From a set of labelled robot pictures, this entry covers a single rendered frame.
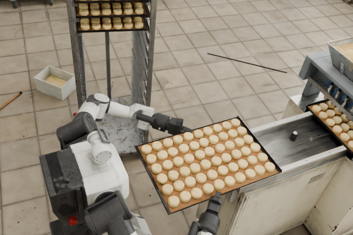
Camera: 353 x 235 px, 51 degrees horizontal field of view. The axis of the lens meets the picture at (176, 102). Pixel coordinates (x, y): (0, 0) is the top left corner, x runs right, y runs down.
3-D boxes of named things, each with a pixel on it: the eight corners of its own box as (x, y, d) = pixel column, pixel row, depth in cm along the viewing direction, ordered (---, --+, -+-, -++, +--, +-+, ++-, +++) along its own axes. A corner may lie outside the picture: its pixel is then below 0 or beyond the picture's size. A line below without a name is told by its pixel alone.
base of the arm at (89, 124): (75, 157, 165) (60, 153, 155) (68, 131, 170) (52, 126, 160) (104, 142, 163) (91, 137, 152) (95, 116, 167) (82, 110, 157)
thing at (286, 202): (272, 191, 291) (311, 109, 230) (300, 230, 269) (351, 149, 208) (193, 222, 265) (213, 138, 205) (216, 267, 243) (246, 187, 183)
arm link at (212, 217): (222, 215, 166) (215, 238, 158) (201, 207, 168) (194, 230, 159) (227, 199, 158) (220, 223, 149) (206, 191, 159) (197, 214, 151)
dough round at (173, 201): (166, 206, 159) (166, 204, 158) (168, 196, 163) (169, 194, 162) (178, 209, 159) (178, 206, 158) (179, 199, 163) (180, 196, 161)
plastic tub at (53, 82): (36, 91, 350) (33, 77, 339) (51, 77, 365) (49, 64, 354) (63, 101, 343) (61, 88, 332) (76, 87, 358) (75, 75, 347)
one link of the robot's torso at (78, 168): (62, 256, 147) (52, 206, 123) (44, 188, 168) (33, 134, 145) (133, 229, 158) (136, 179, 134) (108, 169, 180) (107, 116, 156)
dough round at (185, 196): (178, 201, 162) (178, 199, 160) (180, 192, 165) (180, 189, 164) (189, 204, 161) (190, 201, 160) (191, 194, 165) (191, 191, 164)
